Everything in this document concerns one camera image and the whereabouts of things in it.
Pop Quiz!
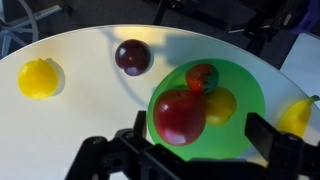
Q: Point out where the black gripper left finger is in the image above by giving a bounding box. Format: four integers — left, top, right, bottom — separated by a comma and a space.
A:
133, 110, 148, 138

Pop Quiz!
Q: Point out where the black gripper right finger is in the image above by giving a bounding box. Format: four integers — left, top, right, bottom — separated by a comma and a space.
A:
244, 112, 280, 161

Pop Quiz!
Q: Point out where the dark brown round plum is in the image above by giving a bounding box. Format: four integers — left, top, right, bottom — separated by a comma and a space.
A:
114, 38, 152, 77

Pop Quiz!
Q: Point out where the green plastic bowl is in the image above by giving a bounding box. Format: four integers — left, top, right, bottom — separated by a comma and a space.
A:
147, 58, 267, 162

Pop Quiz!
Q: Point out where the red toy apple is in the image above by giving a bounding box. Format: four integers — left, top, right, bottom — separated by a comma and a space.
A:
153, 89, 208, 147

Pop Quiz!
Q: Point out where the yellow toy banana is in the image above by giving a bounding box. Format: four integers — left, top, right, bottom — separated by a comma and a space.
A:
276, 94, 320, 138

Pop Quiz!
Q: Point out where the yellow toy fruit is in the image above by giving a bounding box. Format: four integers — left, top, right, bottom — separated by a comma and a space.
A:
203, 86, 238, 127

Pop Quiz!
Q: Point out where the red toy strawberry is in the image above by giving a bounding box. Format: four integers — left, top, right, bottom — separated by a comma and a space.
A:
185, 63, 220, 95

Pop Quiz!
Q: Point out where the yellow toy lemon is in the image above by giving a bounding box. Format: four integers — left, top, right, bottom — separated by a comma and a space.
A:
17, 58, 60, 101

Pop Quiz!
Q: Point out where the grey metal chair frame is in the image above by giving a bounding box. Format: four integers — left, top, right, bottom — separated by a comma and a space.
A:
0, 0, 73, 58

